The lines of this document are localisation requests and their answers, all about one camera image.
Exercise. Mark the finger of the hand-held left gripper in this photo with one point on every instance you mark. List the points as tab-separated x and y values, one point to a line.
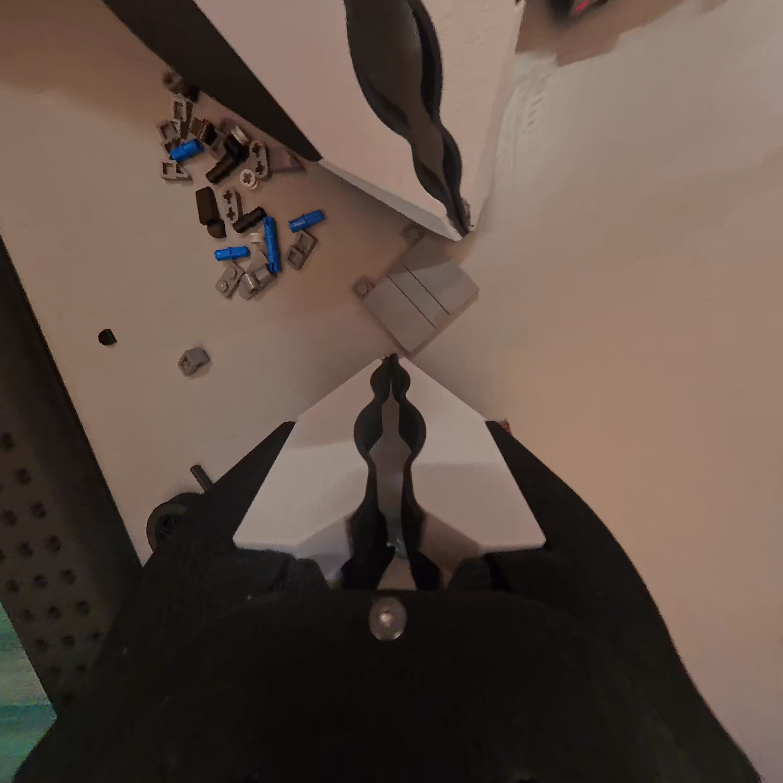
306	73
483	73

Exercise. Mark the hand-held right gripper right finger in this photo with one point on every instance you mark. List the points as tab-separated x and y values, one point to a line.
477	489

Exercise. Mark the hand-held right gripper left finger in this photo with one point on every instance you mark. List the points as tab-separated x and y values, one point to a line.
293	489

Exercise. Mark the grey lego car model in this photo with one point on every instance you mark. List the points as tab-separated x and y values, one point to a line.
575	6

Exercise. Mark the group of small lego connectors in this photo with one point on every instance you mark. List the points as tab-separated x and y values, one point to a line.
272	241

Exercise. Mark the dark grey wide lego tile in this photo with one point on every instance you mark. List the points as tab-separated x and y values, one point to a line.
416	300

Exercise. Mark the black lego axle pin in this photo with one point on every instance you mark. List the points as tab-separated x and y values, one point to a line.
199	474

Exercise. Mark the black lego tyre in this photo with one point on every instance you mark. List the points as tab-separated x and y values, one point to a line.
162	520

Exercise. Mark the black d-shaped lego piece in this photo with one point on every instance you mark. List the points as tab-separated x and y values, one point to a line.
107	337

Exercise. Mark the black perforated panel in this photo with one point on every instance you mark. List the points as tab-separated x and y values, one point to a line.
43	550

